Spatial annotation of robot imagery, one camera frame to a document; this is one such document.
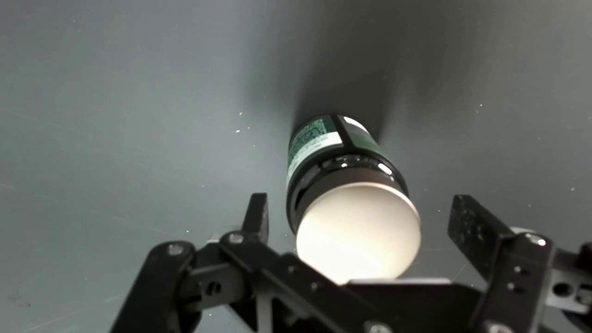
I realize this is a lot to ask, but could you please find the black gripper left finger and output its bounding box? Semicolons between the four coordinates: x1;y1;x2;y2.
243;192;269;242

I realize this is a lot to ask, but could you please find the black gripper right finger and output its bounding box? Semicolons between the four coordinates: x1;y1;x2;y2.
448;194;515;286

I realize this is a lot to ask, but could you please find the dark bottle with white cap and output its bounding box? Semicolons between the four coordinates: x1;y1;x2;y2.
287;114;423;284

